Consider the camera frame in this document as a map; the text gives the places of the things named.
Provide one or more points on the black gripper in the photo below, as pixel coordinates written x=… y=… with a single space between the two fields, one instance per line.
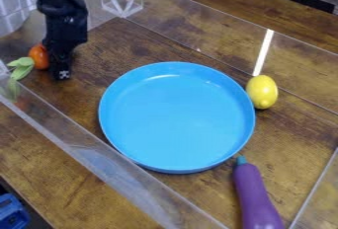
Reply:
x=66 y=16

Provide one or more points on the blue plastic box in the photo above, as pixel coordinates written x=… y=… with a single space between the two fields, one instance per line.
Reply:
x=14 y=214

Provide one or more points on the purple toy eggplant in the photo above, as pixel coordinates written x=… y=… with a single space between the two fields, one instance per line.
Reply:
x=260 y=214

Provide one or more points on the blue round plate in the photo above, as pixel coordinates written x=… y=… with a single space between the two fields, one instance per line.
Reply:
x=177 y=116

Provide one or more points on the clear acrylic enclosure wall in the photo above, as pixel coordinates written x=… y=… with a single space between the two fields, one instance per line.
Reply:
x=167 y=207

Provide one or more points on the orange toy carrot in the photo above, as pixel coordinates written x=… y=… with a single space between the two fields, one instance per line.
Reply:
x=37 y=60

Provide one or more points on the yellow toy lemon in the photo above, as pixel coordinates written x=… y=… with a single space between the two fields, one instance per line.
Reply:
x=264 y=92

